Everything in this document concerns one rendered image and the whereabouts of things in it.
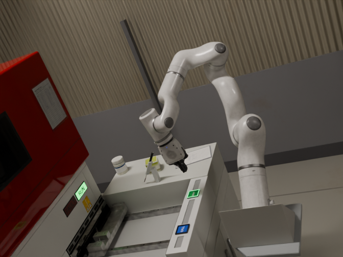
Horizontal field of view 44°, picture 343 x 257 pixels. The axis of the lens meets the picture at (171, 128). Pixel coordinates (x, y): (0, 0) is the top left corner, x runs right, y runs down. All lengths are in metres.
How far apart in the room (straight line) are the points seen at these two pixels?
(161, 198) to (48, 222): 0.62
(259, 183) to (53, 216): 0.94
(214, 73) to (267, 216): 0.74
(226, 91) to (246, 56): 1.63
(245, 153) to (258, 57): 1.81
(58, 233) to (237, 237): 0.82
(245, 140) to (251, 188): 0.21
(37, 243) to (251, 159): 0.99
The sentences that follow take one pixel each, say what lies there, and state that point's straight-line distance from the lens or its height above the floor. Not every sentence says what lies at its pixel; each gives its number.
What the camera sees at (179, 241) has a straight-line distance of 1.84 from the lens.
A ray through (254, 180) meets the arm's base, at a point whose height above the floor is 1.04.
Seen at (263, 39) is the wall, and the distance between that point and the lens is 3.56.
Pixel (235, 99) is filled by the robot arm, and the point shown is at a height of 1.32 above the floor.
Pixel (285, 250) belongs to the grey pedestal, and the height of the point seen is 0.82.
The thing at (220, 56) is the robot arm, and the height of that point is 1.51.
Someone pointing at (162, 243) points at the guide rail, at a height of 0.85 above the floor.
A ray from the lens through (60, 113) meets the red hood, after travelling 2.19.
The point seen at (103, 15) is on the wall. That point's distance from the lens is 3.88.
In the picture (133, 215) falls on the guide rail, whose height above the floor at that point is 0.85.
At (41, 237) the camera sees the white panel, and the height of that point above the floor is 1.13.
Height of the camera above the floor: 2.01
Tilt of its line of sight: 21 degrees down
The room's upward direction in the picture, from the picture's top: 22 degrees counter-clockwise
